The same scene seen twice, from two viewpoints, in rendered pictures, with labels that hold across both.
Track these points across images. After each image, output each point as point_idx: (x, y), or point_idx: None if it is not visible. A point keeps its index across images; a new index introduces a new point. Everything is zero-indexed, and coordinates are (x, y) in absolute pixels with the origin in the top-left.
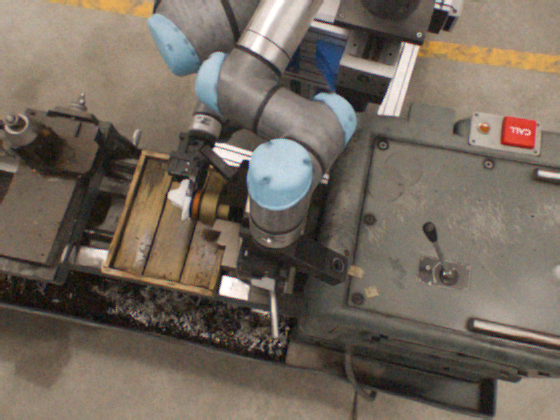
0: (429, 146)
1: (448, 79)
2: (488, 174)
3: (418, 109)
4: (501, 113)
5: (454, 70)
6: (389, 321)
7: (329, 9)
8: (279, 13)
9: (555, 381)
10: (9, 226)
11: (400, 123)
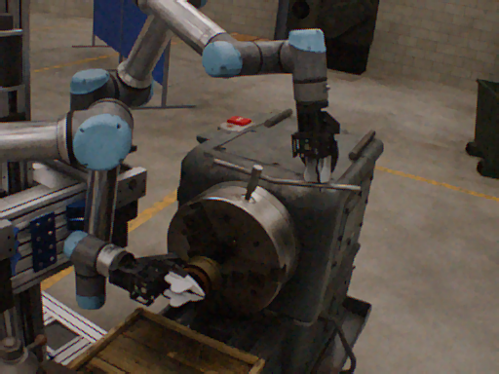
0: (232, 139)
1: (58, 298)
2: (260, 132)
3: (203, 135)
4: (111, 285)
5: (55, 292)
6: (347, 175)
7: (55, 183)
8: (210, 19)
9: None
10: None
11: (210, 141)
